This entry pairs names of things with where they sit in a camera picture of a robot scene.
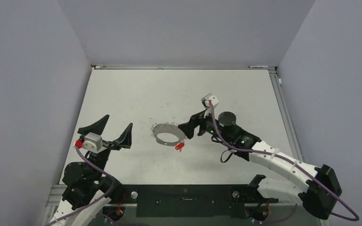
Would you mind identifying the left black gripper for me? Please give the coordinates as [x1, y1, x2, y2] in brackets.
[80, 114, 132, 180]

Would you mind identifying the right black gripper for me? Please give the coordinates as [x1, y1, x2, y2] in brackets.
[179, 106, 230, 143]

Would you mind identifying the silver key with red tag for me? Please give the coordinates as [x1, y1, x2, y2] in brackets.
[175, 142, 185, 152]

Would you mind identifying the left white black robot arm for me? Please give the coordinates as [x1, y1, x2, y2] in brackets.
[47, 114, 133, 226]

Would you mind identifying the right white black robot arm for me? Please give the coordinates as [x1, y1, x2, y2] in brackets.
[178, 110, 342, 220]

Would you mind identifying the marker pen at back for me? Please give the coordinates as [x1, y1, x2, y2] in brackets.
[248, 65, 270, 69]

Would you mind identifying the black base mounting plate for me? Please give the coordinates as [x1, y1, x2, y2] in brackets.
[109, 185, 279, 218]

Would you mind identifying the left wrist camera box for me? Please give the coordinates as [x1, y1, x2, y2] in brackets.
[74, 132, 105, 154]

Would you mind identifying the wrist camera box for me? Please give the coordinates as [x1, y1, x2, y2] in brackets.
[201, 93, 219, 108]
[74, 132, 105, 154]

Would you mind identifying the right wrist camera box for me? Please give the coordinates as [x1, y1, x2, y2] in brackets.
[201, 93, 219, 108]

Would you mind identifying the aluminium rail back edge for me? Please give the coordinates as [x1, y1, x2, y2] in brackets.
[91, 65, 277, 71]

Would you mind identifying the aluminium rail edge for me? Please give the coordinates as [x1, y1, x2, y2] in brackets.
[91, 65, 277, 71]
[269, 67, 304, 161]

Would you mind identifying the aluminium front frame rail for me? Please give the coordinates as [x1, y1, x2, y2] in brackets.
[45, 183, 328, 207]

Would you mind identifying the aluminium rail right edge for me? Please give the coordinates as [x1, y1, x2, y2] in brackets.
[269, 67, 304, 161]

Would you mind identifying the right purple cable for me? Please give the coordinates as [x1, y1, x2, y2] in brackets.
[208, 103, 360, 225]

